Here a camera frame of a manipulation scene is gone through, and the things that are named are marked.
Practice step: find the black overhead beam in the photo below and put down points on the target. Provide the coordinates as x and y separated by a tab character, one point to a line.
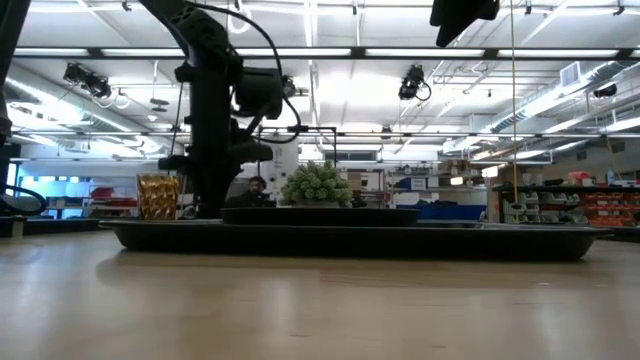
400	52

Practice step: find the green succulent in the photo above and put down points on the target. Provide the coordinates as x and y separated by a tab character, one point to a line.
316	185

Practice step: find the silver ventilation duct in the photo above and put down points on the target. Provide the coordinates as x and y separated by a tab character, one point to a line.
575	95

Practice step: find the person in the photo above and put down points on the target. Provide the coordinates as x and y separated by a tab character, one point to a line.
252	196

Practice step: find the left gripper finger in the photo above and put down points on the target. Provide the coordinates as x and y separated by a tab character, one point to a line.
223	190
207	195

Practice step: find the black ceiling light fixture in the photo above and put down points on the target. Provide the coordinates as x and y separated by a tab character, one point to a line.
90	82

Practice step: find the gold crinkled packet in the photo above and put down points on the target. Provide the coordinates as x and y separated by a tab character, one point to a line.
158	196

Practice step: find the row of blue bins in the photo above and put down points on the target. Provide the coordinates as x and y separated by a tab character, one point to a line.
440	212

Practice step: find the black overhead camera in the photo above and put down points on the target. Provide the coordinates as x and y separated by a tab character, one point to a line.
411	82

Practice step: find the black rectangular tray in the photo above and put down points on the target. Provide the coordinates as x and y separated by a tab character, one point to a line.
350	242

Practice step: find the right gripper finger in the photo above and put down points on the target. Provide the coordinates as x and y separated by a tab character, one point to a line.
460	17

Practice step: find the white cylindrical tank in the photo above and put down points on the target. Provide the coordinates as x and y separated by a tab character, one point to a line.
286	167

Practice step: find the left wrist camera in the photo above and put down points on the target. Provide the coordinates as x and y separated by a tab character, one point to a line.
259	92

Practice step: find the shelf with red bins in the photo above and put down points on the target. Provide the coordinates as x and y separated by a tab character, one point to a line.
590	205

